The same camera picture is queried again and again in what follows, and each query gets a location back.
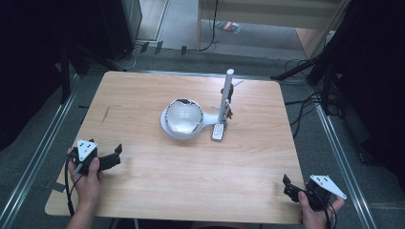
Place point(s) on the metal floor rail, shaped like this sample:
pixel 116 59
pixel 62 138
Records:
pixel 345 165
pixel 38 152

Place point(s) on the white stand with round base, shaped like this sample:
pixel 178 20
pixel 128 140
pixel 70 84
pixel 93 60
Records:
pixel 225 95

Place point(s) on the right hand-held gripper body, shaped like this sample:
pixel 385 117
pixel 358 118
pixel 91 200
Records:
pixel 321 187

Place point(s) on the colourful packet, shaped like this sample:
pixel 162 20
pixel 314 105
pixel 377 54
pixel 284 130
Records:
pixel 228 26

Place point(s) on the white bowl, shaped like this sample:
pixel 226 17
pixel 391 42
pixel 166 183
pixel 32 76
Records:
pixel 184 116

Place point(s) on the dark key bunch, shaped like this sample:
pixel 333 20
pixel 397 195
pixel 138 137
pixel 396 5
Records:
pixel 228 105

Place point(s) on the white remote key fob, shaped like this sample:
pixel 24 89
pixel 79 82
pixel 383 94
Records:
pixel 218 132

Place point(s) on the dark curtain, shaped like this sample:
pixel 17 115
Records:
pixel 379 79
pixel 25 63

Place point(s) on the person's left hand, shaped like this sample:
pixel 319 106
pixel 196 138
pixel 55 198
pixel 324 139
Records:
pixel 87 186

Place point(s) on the black tripod stand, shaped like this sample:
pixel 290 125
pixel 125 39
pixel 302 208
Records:
pixel 321 63

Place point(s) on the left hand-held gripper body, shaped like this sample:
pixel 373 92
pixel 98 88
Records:
pixel 86 149

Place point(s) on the black cabinet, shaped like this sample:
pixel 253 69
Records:
pixel 121 25

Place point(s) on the person's right hand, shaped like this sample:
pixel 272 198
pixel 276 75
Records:
pixel 313 216

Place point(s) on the wooden furniture frame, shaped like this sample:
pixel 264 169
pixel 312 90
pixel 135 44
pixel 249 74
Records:
pixel 273 14

